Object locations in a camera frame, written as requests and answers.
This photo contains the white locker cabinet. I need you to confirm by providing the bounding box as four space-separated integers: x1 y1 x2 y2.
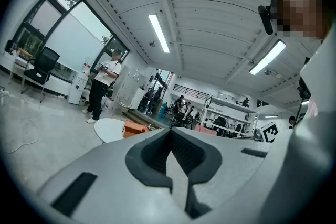
115 65 148 110

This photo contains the clear water jug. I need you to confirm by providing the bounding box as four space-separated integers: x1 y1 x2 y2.
103 98 115 114

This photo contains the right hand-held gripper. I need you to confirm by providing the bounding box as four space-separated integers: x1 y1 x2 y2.
260 121 280 143

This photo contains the black tripod stand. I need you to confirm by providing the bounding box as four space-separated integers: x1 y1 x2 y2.
292 57 312 129

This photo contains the black head-worn camera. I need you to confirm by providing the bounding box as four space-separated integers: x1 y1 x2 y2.
257 5 275 36

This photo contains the pink jacket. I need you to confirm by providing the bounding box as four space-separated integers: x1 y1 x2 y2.
194 124 218 136

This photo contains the brown wooden platform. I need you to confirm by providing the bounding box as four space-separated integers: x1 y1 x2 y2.
128 109 171 129

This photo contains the person's white pink-print T-shirt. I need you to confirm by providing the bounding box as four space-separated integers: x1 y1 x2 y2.
300 30 336 119

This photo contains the white water dispenser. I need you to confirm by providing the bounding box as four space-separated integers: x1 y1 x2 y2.
67 61 91 105

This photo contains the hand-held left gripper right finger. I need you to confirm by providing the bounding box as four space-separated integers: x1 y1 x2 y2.
171 127 271 220

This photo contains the black office chair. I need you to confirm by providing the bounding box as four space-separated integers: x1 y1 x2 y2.
20 46 60 103

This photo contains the white metal shelf rack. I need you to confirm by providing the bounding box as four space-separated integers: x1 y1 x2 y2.
201 95 259 138

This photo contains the white floor cable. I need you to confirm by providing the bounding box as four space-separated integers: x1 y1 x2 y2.
0 91 40 154

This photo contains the large black-framed window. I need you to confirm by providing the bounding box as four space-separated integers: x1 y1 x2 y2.
5 0 131 84

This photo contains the long ceiling light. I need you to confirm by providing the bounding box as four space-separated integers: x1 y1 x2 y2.
248 39 287 76
148 13 171 54

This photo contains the person's head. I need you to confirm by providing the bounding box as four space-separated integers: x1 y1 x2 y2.
275 0 331 40

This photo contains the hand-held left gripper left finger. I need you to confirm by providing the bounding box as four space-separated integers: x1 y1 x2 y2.
36 127 192 224

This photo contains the black mezzanine railing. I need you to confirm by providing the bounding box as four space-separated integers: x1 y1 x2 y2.
173 83 211 100

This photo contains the round wire stool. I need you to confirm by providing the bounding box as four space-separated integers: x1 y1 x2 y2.
118 95 133 119

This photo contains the round white table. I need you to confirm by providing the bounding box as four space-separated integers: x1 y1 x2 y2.
93 118 126 144

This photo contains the orange wooden organiser box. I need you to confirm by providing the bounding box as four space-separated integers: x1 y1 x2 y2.
122 120 149 139

